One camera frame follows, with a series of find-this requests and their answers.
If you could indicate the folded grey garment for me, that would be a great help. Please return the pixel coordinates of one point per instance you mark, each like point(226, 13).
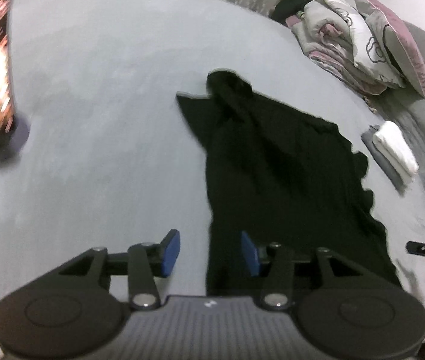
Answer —
point(382, 161)

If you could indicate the black item behind quilt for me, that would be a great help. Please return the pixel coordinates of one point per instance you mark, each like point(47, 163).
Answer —
point(286, 8)

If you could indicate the black garment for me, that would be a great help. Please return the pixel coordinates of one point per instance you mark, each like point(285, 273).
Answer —
point(279, 175)

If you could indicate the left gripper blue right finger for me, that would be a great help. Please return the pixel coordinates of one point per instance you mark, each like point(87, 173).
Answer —
point(255, 254)

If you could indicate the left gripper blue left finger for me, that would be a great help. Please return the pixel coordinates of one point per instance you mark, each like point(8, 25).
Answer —
point(163, 256)

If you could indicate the round grey phone stand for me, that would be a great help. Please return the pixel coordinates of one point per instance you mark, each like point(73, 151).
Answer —
point(12, 142)

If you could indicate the folded pink white quilt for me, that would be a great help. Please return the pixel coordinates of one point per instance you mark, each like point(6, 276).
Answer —
point(335, 36)

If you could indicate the folded white garment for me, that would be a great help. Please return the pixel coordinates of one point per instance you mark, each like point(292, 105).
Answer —
point(389, 141)

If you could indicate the grey bed sheet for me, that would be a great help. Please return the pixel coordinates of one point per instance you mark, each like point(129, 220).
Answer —
point(110, 166)

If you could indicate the pink grey pillow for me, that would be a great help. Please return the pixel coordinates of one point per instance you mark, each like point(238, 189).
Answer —
point(395, 41)

